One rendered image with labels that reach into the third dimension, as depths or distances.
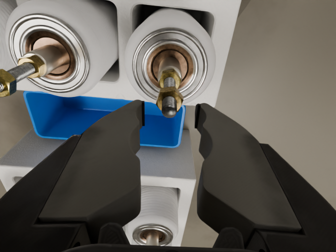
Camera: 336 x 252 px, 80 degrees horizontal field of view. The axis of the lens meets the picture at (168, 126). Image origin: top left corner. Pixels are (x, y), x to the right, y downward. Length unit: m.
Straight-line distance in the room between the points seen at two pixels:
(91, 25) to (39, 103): 0.28
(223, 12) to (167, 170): 0.29
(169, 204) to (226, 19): 0.32
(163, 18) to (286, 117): 0.47
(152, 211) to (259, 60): 0.39
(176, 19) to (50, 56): 0.12
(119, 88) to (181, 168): 0.21
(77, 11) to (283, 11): 0.39
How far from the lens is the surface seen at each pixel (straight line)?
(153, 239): 0.41
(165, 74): 0.17
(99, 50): 0.23
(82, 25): 0.23
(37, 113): 0.48
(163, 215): 0.40
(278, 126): 0.61
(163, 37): 0.20
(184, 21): 0.21
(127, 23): 0.28
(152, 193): 0.42
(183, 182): 0.42
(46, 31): 0.23
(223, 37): 0.29
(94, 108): 0.55
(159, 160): 0.44
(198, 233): 0.94
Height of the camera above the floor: 0.45
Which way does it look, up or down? 57 degrees down
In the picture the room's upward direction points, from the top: 179 degrees counter-clockwise
